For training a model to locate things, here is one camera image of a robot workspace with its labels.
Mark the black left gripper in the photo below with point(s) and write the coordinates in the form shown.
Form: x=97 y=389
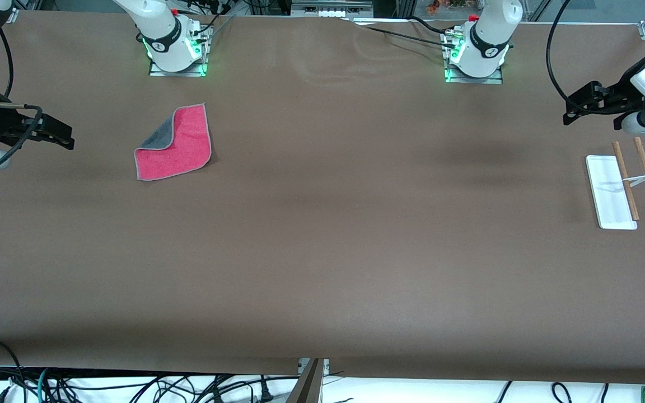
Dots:
x=617 y=96

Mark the red and grey towel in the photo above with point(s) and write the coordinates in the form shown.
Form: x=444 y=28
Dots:
x=182 y=145

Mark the wooden rack rod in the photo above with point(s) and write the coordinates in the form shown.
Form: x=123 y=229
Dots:
x=618 y=154

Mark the white rack cross tie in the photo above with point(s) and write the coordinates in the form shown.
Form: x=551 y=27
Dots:
x=639 y=179

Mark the white rack base tray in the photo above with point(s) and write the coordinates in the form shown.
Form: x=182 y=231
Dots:
x=608 y=196

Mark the small orange object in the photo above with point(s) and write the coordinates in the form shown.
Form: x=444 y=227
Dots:
x=433 y=6

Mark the grey equipment box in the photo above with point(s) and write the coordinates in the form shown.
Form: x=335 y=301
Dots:
x=305 y=5

